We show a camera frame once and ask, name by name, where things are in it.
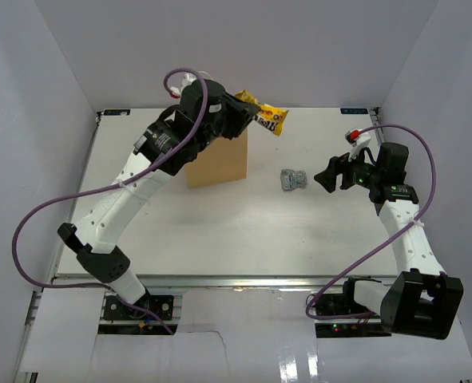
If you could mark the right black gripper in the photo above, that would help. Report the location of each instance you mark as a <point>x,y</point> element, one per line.
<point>328,177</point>

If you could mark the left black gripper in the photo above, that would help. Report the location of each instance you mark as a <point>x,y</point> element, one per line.
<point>242,113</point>

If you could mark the yellow M&M's packet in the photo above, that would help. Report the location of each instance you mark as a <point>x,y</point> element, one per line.
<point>270,117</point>

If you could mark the silver foil snack packet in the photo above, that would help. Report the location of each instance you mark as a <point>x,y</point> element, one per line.
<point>291,179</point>

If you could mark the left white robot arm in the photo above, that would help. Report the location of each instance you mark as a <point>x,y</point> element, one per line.
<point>204,113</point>

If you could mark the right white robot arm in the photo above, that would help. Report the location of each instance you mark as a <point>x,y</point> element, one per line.
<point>423,300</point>

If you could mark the brown paper bag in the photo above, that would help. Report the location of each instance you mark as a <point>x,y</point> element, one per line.
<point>221,162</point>

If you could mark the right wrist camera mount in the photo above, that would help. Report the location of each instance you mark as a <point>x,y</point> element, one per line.
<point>358,140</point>

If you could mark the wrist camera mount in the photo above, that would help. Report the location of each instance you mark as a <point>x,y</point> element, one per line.
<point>187,80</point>
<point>358,140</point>

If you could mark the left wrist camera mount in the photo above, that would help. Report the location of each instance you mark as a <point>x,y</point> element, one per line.
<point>187,80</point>

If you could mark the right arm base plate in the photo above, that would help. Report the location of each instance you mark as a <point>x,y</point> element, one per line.
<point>345,321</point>

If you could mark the aluminium table frame rail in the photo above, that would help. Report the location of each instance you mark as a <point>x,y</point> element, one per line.
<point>233,281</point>

